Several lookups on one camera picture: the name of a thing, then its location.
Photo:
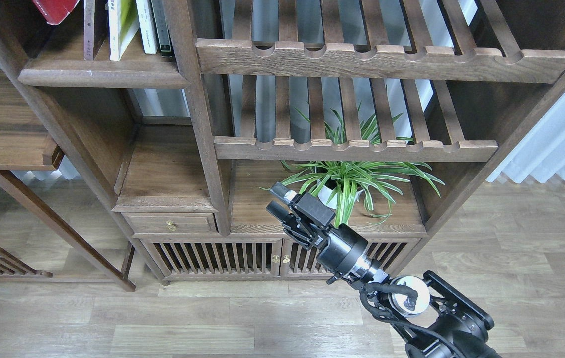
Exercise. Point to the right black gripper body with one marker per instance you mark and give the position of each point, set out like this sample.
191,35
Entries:
340,250

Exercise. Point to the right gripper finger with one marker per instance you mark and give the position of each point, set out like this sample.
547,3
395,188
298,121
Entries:
283,193
280,213

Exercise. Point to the red book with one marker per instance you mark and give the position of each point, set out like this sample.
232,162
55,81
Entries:
55,11

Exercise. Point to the maroon book white characters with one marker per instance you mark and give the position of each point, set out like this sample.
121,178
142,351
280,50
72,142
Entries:
96,16

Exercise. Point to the yellow green book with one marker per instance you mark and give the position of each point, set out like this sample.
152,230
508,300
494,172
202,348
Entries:
123,25

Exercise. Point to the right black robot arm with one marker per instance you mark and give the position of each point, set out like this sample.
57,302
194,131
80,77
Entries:
434,319

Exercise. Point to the white plant pot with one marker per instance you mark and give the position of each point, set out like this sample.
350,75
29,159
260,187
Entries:
336,194

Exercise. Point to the dark wooden bookshelf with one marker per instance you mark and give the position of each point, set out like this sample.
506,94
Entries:
191,138

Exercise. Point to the white upright book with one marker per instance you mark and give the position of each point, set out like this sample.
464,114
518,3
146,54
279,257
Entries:
147,26

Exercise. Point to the dark green upright book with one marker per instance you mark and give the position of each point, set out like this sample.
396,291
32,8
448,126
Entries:
164,41

